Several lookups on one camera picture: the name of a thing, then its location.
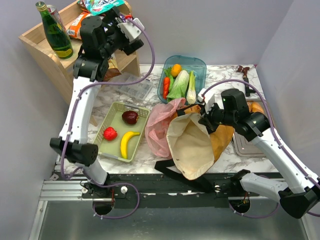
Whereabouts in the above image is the wooden shelf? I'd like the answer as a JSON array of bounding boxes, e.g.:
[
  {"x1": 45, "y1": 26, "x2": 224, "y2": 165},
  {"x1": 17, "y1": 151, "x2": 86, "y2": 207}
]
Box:
[{"x1": 18, "y1": 0, "x2": 141, "y2": 127}]

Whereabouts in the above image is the orange carrot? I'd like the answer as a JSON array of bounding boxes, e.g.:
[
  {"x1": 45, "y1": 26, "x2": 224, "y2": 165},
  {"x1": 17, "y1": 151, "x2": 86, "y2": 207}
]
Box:
[{"x1": 163, "y1": 77, "x2": 171, "y2": 100}]

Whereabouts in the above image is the napa cabbage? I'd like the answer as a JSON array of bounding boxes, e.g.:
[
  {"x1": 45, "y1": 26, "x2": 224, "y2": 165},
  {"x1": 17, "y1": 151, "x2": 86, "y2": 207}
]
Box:
[{"x1": 167, "y1": 70, "x2": 190, "y2": 102}]

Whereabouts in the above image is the light green plastic basket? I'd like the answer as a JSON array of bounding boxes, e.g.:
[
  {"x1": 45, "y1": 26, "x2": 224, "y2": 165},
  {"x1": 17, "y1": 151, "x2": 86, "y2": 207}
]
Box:
[{"x1": 93, "y1": 101, "x2": 150, "y2": 163}]

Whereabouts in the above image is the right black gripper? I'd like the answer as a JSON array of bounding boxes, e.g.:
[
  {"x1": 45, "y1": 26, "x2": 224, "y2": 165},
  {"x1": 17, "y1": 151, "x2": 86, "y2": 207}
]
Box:
[{"x1": 198, "y1": 99, "x2": 236, "y2": 131}]

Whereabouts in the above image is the purple Fox's candy bag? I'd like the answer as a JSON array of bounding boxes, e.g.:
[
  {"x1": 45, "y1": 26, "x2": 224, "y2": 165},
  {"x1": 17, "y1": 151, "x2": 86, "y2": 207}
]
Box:
[{"x1": 119, "y1": 13, "x2": 126, "y2": 23}]

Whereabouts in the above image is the green celery stalk bunch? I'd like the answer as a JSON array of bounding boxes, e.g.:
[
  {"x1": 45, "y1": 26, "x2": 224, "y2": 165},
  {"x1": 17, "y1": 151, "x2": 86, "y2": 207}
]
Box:
[{"x1": 186, "y1": 70, "x2": 197, "y2": 105}]

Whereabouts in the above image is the small brown silver tool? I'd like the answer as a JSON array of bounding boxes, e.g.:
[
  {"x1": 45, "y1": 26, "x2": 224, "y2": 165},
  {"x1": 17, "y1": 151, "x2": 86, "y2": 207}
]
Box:
[{"x1": 236, "y1": 65, "x2": 250, "y2": 76}]

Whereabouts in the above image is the red tomato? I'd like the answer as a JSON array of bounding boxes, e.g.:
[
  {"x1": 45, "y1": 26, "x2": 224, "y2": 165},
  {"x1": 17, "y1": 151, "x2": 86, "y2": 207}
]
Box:
[{"x1": 103, "y1": 126, "x2": 118, "y2": 141}]

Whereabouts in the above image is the orange tangerine fruit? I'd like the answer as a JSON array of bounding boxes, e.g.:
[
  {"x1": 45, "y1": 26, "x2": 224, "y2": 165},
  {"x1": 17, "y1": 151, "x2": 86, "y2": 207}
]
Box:
[{"x1": 170, "y1": 64, "x2": 182, "y2": 78}]

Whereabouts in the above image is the clear plastic compartment box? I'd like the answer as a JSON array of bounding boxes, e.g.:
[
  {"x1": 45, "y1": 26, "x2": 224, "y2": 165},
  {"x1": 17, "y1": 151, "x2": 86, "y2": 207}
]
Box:
[{"x1": 108, "y1": 72, "x2": 153, "y2": 101}]

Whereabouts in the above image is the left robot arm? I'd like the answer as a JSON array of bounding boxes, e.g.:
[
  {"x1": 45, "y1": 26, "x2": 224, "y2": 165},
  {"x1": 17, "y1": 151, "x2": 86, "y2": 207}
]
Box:
[{"x1": 49, "y1": 7, "x2": 144, "y2": 198}]

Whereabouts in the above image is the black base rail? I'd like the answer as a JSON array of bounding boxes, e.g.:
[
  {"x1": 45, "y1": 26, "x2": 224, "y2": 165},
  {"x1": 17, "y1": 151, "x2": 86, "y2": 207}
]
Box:
[{"x1": 82, "y1": 172, "x2": 271, "y2": 210}]

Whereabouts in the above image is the long baguette bread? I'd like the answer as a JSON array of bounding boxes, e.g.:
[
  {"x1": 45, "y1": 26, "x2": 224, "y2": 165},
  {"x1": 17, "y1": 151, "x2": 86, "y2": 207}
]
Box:
[{"x1": 247, "y1": 101, "x2": 265, "y2": 114}]

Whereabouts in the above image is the brown potato chips bag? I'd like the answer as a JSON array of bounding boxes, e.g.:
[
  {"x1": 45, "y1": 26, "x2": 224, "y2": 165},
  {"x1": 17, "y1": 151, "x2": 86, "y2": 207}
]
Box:
[{"x1": 103, "y1": 53, "x2": 122, "y2": 82}]

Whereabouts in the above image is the orange tote bag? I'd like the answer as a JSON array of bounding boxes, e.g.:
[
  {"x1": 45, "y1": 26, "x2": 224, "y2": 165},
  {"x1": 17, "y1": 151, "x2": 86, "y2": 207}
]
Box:
[{"x1": 154, "y1": 104, "x2": 234, "y2": 193}]

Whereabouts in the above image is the pink plastic grocery bag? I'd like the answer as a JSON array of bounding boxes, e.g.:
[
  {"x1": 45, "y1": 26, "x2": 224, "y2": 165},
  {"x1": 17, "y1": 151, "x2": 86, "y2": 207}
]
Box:
[{"x1": 144, "y1": 97, "x2": 186, "y2": 158}]

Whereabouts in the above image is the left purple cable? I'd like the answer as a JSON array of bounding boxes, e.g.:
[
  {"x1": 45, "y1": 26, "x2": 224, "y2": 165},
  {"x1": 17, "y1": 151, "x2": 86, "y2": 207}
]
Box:
[{"x1": 59, "y1": 18, "x2": 156, "y2": 221}]

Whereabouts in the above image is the teal transparent plastic container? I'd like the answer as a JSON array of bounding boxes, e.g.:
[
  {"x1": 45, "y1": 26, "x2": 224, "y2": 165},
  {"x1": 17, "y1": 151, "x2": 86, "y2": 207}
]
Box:
[{"x1": 157, "y1": 55, "x2": 207, "y2": 104}]

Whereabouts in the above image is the red apple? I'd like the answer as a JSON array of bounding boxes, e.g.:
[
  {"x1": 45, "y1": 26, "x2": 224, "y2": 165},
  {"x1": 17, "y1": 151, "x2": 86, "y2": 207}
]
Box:
[{"x1": 121, "y1": 110, "x2": 139, "y2": 125}]

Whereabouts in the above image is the orange snack packet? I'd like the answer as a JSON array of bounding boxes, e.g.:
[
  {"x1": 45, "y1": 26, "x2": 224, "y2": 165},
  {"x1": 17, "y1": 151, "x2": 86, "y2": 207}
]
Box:
[{"x1": 66, "y1": 11, "x2": 92, "y2": 40}]

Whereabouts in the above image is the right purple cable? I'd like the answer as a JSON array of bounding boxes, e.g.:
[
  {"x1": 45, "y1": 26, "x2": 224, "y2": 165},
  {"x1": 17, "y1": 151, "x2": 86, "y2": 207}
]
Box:
[{"x1": 202, "y1": 79, "x2": 320, "y2": 218}]

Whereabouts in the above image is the purple cable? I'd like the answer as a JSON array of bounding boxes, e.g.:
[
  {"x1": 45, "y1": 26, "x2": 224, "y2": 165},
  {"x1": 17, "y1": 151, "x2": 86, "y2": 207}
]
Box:
[
  {"x1": 202, "y1": 79, "x2": 320, "y2": 218},
  {"x1": 59, "y1": 18, "x2": 156, "y2": 221}
]

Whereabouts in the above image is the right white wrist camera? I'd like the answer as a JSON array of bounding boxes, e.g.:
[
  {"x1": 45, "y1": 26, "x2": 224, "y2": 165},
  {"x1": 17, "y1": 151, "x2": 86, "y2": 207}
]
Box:
[{"x1": 197, "y1": 88, "x2": 216, "y2": 113}]

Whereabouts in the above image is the silver metal tray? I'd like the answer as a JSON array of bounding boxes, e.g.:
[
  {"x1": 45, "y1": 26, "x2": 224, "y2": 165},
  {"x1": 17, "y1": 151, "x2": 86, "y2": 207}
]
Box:
[{"x1": 232, "y1": 98, "x2": 273, "y2": 158}]

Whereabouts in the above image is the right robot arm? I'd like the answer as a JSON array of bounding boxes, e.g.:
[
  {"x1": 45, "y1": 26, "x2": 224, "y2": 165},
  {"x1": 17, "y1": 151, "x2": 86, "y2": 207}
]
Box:
[{"x1": 198, "y1": 88, "x2": 320, "y2": 219}]

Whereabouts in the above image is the colourful snack packet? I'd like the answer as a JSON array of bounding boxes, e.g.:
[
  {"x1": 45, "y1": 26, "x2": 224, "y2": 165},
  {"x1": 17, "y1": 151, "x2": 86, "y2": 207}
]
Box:
[{"x1": 77, "y1": 0, "x2": 125, "y2": 16}]

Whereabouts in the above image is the red silver soda can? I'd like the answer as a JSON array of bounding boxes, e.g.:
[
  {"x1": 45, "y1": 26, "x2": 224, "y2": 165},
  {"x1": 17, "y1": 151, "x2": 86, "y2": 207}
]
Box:
[{"x1": 47, "y1": 4, "x2": 67, "y2": 32}]

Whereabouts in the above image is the green glass bottle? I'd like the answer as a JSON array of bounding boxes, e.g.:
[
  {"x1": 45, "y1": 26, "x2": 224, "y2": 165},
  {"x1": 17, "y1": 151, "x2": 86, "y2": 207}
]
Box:
[{"x1": 35, "y1": 1, "x2": 74, "y2": 59}]

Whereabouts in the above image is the yellow banana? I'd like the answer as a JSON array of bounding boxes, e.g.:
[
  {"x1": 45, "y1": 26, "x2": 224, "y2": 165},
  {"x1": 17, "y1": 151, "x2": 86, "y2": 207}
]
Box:
[{"x1": 120, "y1": 131, "x2": 141, "y2": 159}]

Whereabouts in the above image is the black clamp tool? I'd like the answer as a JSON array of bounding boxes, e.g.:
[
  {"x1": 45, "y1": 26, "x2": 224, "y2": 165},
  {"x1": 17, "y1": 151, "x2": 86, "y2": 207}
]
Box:
[{"x1": 242, "y1": 75, "x2": 256, "y2": 97}]

